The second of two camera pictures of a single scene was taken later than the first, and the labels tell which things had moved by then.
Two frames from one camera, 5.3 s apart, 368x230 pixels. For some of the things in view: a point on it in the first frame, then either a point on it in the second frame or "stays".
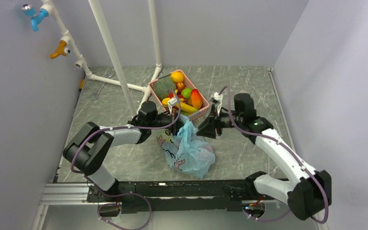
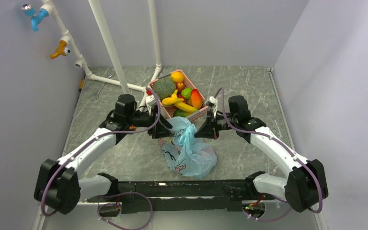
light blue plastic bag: [188, 152] stays
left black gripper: [178, 125] -> [164, 126]
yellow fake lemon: [177, 77] stays
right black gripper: [208, 130] stays
